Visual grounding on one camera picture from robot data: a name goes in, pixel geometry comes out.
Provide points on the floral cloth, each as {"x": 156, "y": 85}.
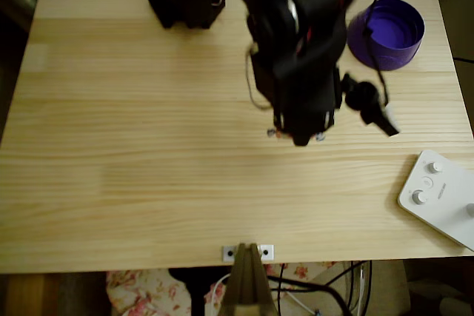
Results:
{"x": 140, "y": 294}

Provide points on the metal extrusion post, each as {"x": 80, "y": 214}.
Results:
{"x": 244, "y": 286}

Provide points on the beige cushion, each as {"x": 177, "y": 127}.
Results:
{"x": 389, "y": 290}

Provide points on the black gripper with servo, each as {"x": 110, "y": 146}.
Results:
{"x": 304, "y": 123}

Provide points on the black stand leg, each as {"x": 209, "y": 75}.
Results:
{"x": 187, "y": 294}

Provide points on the aluminium corner bracket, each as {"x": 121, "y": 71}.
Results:
{"x": 269, "y": 248}

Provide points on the candy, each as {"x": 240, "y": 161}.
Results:
{"x": 320, "y": 137}

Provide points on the white lamp base with knobs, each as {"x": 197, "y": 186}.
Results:
{"x": 444, "y": 201}

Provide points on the purple bowl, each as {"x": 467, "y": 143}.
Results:
{"x": 400, "y": 31}

